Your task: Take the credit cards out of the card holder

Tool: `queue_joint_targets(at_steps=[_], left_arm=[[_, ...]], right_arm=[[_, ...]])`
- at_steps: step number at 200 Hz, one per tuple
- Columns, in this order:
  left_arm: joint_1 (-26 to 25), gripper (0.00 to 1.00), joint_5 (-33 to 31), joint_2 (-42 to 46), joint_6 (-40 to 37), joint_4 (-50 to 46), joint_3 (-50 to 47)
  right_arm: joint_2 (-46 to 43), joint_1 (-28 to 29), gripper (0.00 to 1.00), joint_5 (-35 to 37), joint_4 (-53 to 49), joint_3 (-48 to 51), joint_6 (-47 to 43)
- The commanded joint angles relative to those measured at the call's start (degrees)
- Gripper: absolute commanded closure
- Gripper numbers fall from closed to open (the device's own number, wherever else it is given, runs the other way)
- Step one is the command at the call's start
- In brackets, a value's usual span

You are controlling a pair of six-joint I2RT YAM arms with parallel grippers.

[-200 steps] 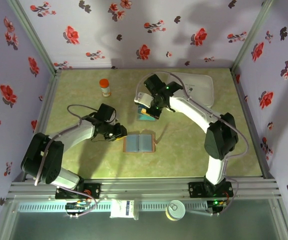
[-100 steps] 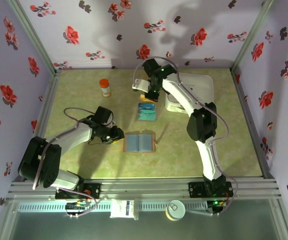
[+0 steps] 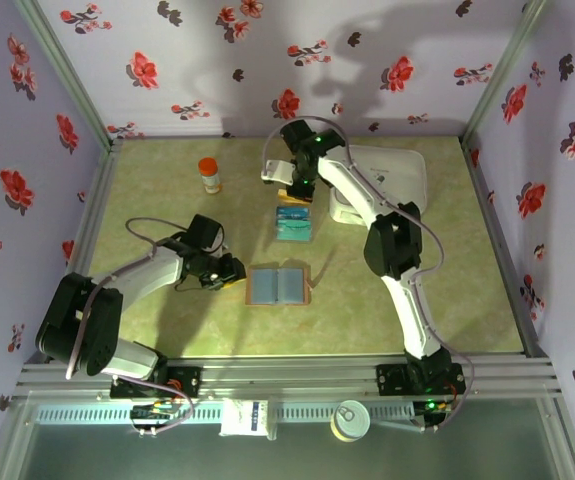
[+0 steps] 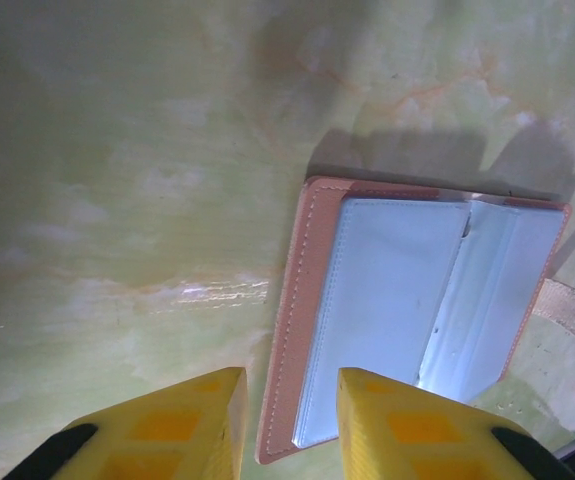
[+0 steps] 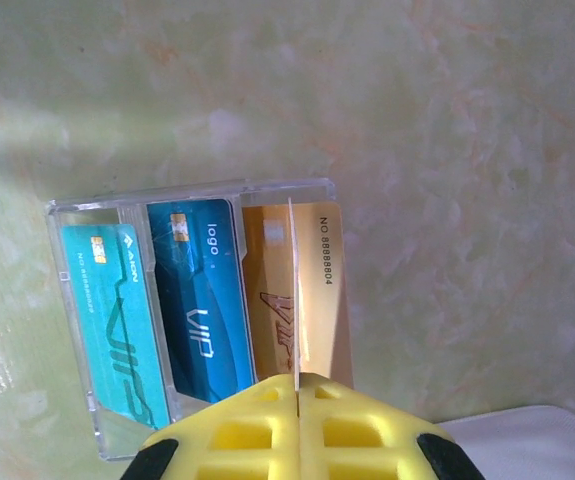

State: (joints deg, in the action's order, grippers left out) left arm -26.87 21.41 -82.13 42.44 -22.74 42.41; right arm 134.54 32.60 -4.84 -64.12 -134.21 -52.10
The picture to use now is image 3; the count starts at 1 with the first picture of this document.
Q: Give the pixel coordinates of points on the teal credit card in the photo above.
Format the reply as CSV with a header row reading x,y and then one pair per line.
x,y
294,233

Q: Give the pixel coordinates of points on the tin can with pull tab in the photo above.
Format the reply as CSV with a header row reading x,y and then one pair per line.
x,y
350,419

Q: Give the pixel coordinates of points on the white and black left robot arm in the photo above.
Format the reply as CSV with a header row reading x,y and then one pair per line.
x,y
152,272

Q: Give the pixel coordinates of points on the aluminium side frame rail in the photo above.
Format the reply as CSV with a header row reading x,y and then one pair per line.
x,y
97,210
502,250

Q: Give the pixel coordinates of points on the wide aluminium frame rail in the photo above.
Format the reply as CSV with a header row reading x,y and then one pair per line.
x,y
287,377

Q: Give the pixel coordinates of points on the orange credit card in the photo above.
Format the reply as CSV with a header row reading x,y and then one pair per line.
x,y
282,196

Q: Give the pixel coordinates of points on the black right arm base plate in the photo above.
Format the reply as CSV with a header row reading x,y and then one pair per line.
x,y
392,380

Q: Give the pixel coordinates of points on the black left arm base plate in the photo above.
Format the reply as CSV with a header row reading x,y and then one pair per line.
x,y
187,382

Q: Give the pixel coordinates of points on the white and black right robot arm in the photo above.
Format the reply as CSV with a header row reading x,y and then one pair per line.
x,y
352,185

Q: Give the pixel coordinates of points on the brown leather card holder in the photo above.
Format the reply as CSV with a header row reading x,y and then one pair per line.
x,y
267,287

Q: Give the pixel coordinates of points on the white packet with blue print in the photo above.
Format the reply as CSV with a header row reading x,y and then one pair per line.
x,y
242,417

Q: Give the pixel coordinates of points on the orange-capped pill bottle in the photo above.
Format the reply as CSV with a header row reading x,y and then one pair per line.
x,y
210,175

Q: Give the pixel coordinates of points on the white zip pouch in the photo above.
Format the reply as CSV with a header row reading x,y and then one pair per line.
x,y
402,175

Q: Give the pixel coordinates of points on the aluminium corner post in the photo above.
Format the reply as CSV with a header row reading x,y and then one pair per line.
x,y
69,75
502,75

